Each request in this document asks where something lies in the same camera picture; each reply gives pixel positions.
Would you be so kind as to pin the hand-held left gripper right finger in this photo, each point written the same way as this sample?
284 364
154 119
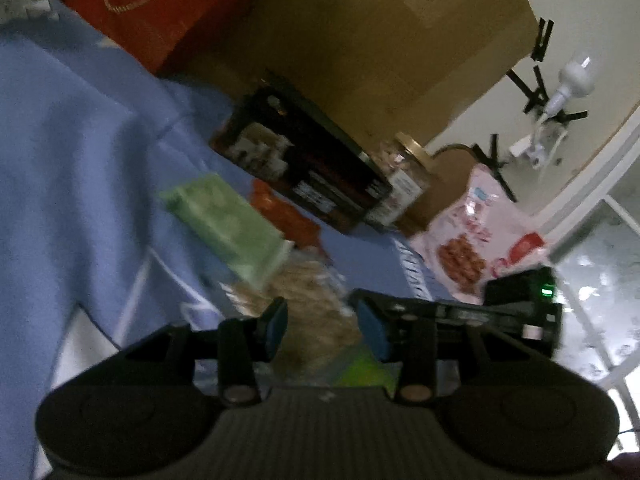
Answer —
372 332

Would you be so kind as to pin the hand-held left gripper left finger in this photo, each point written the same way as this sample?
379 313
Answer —
275 327

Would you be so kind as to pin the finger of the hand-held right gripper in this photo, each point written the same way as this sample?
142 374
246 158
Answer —
450 311

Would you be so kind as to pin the clear packet brown snack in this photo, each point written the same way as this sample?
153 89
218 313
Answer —
310 300

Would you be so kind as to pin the green snack packet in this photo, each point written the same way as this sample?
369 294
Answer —
225 225

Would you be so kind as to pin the orange nut packet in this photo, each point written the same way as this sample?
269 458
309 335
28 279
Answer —
280 210

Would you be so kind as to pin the black printed box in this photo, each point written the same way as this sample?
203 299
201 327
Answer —
310 170

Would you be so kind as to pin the pink twisted dough snack bag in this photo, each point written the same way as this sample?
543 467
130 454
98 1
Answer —
470 240

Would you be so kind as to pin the black tape strip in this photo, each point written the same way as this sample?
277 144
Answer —
542 40
570 116
495 175
527 91

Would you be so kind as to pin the clear nut jar gold lid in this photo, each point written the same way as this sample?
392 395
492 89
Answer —
405 185

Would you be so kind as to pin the white clip lamp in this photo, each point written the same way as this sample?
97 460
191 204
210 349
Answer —
575 77

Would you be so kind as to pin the blue printed blanket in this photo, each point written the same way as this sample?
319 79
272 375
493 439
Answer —
75 135

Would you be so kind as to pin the brown wooden board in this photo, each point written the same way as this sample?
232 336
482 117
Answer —
375 35

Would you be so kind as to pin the red gift bag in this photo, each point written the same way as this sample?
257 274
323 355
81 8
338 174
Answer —
165 10

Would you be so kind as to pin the white window frame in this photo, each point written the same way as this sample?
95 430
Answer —
597 185

